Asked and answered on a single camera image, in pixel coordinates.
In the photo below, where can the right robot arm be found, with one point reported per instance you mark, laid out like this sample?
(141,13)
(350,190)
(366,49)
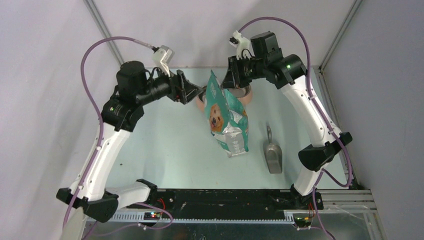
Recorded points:
(261,58)

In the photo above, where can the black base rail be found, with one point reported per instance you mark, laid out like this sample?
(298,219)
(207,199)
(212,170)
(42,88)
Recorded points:
(232,204)

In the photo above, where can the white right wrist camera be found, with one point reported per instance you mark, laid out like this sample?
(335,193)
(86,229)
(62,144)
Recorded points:
(240,43)

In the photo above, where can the metal food scoop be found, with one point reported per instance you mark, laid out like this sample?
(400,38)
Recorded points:
(273,154)

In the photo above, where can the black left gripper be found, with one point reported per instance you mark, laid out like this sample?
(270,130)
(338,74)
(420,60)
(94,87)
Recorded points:
(182,90)

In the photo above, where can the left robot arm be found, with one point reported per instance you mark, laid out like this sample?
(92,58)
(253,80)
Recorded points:
(135,88)

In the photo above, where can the green pet food bag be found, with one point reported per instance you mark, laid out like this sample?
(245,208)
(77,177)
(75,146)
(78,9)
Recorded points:
(227,118)

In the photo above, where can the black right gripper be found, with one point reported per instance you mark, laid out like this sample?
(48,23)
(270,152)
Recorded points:
(233,78)

